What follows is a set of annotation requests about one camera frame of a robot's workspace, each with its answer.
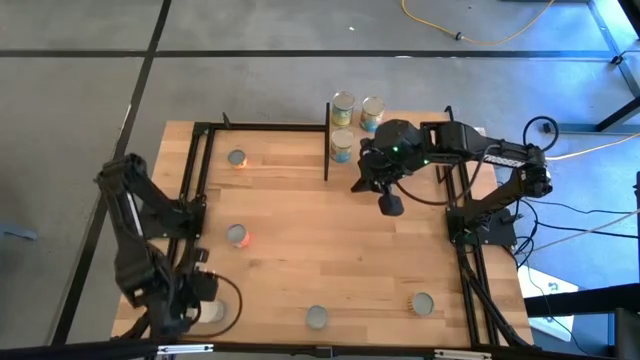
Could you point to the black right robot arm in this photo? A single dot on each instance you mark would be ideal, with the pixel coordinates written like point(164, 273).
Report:
point(500, 160)

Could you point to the tall blue yellow-green can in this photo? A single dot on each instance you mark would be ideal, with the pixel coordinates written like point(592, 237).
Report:
point(343, 105)

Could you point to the white paper sheet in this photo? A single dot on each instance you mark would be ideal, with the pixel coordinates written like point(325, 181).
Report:
point(545, 280)

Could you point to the short orange dotted can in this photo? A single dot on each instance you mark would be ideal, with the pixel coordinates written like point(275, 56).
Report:
point(237, 158)

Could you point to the black shelf support frame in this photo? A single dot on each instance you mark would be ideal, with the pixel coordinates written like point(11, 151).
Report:
point(327, 150)

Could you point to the black aluminium table frame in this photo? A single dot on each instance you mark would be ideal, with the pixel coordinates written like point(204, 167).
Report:
point(270, 127)

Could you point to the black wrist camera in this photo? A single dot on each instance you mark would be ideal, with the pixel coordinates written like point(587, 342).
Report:
point(205, 286)
point(391, 205)

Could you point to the small grey camera bracket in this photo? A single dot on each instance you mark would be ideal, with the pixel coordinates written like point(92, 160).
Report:
point(323, 352)

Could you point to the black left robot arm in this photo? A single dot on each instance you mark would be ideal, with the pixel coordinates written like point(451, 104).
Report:
point(132, 270)

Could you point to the tall yellow purple can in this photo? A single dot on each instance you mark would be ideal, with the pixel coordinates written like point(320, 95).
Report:
point(214, 312)

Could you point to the short orange circle-print can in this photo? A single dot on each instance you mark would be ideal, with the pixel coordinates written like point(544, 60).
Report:
point(237, 234)

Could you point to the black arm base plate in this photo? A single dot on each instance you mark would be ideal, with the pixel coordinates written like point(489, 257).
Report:
point(160, 234)
point(502, 236)

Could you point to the wooden shelf board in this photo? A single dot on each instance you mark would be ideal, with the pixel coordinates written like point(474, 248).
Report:
point(406, 115)

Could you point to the tall blue tomato-print can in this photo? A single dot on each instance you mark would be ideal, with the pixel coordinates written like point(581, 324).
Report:
point(342, 142)

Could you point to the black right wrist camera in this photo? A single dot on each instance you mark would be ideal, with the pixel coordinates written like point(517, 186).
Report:
point(391, 205)

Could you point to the silver bracket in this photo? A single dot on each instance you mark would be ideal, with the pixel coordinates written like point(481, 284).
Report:
point(185, 349)
point(462, 355)

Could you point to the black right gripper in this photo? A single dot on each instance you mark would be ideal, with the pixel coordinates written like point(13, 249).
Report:
point(375, 167)

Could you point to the blue floor tape piece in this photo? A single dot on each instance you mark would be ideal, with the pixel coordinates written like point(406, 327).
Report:
point(17, 232)

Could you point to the black metal beam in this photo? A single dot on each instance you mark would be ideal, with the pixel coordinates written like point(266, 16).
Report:
point(590, 299)

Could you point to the short teal herringbone can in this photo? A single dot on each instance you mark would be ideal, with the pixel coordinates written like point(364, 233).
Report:
point(316, 316)

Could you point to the wooden shelf with black frame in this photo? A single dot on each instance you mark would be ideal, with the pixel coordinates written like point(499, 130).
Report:
point(448, 112)

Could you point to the black metal stand frame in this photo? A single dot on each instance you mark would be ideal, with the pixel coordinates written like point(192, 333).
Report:
point(618, 59)

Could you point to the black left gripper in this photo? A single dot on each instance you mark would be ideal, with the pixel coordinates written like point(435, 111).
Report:
point(175, 307)

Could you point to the black rig beam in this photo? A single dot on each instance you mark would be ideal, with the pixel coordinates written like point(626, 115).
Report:
point(75, 352)

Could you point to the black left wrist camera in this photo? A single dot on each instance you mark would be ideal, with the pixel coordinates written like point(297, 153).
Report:
point(205, 286)

